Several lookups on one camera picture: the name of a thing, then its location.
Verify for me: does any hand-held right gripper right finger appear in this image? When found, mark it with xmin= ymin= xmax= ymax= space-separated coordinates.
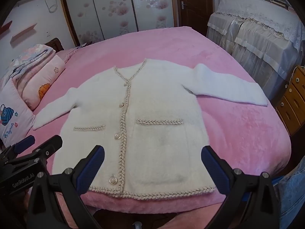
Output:
xmin=201 ymin=145 xmax=282 ymax=229

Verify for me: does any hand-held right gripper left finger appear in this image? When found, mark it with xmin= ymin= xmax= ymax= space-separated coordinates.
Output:
xmin=28 ymin=145 xmax=105 ymax=229

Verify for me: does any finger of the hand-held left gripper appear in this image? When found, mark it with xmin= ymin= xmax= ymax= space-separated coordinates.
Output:
xmin=13 ymin=135 xmax=36 ymax=154
xmin=33 ymin=135 xmax=63 ymax=164

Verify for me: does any white fluffy braid-trimmed cardigan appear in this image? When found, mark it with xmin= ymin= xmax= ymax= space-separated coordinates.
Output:
xmin=33 ymin=58 xmax=268 ymax=199

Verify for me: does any pink cartoon print pillow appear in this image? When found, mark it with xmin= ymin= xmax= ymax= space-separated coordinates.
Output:
xmin=0 ymin=77 xmax=36 ymax=148

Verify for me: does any folded pink flower quilt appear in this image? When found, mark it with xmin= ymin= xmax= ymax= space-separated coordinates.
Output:
xmin=14 ymin=52 xmax=66 ymax=111

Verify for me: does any folded floral blanket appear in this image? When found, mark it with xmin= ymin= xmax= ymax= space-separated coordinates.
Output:
xmin=0 ymin=44 xmax=56 ymax=83

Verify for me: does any person's blue jeans leg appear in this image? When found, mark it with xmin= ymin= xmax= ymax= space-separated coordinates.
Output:
xmin=274 ymin=156 xmax=305 ymax=229

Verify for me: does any pink blanket covered bed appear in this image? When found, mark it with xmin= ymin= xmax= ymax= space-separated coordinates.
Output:
xmin=31 ymin=26 xmax=292 ymax=229

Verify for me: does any dark wooden headboard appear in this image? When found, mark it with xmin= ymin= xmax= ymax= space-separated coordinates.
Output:
xmin=44 ymin=38 xmax=65 ymax=53

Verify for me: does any wooden drawer cabinet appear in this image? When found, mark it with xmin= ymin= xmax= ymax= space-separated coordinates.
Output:
xmin=275 ymin=65 xmax=305 ymax=136

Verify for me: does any floral sliding door wardrobe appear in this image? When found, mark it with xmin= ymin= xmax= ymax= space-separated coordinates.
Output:
xmin=58 ymin=0 xmax=177 ymax=48

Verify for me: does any white lace cloth cover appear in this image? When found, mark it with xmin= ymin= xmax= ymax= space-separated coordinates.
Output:
xmin=216 ymin=0 xmax=305 ymax=52

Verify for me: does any brown wooden door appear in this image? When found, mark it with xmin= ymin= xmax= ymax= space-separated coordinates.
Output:
xmin=175 ymin=0 xmax=214 ymax=28

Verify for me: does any stack of books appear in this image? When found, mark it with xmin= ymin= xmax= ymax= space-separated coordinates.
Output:
xmin=264 ymin=0 xmax=295 ymax=11

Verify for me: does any pink wall shelf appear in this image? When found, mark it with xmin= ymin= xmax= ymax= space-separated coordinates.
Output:
xmin=10 ymin=23 xmax=38 ymax=45

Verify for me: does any red wall shelf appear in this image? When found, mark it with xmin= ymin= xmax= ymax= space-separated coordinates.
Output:
xmin=0 ymin=21 xmax=13 ymax=35

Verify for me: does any white coiled power cable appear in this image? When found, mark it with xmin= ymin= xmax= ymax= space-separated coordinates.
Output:
xmin=45 ymin=0 xmax=59 ymax=14

